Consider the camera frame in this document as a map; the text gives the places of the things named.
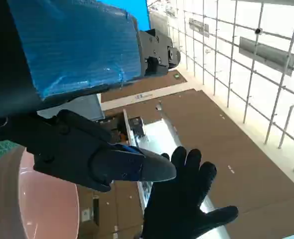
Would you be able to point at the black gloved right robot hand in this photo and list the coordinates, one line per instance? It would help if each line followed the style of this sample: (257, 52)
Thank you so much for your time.
(177, 199)

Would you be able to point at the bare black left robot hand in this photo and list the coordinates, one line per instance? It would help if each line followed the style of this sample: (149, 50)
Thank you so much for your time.
(74, 49)

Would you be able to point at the pink bowl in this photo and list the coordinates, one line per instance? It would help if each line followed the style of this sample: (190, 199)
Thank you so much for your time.
(37, 206)

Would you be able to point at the long ceiling light strip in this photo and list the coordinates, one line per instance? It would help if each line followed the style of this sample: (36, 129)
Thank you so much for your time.
(162, 139)

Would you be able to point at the blue screen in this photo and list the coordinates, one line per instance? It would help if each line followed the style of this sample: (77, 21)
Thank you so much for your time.
(127, 6)

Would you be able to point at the green exit sign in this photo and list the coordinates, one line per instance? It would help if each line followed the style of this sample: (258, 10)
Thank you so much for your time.
(176, 76)

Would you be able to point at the green cutting mat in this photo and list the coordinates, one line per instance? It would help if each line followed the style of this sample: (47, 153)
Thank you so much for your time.
(0, 153)

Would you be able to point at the white pipe lattice frame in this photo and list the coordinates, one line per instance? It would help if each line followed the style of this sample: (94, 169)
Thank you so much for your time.
(249, 74)

